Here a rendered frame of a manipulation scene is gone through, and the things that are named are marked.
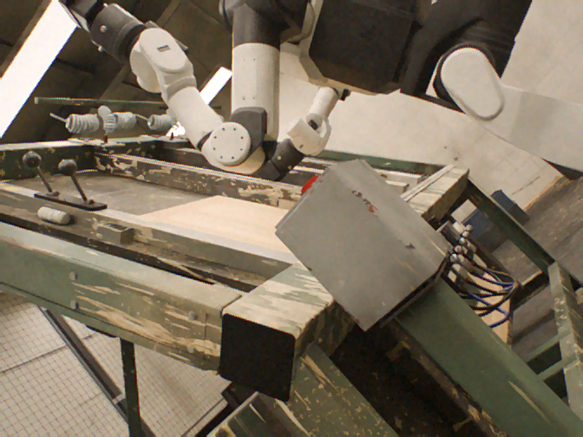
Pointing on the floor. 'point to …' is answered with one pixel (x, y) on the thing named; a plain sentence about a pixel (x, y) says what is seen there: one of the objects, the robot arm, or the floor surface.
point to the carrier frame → (403, 366)
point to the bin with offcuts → (566, 171)
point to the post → (487, 367)
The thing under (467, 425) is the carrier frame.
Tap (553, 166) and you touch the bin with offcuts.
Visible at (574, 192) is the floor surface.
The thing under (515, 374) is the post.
